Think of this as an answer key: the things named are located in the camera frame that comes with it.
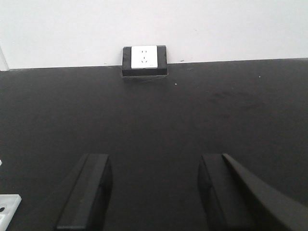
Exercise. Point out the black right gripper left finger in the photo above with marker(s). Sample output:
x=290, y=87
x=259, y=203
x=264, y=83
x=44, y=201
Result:
x=88, y=201

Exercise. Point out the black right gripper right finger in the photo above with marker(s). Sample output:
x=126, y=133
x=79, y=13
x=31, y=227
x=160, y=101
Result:
x=235, y=199

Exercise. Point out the white test tube rack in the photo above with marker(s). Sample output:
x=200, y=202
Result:
x=9, y=204

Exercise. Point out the black socket box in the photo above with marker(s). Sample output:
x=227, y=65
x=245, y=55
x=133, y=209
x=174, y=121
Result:
x=160, y=71

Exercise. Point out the white power socket plate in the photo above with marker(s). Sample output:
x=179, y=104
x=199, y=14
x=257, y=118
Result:
x=144, y=57

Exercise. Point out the white wall trunking strip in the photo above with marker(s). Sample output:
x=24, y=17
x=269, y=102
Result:
x=3, y=63

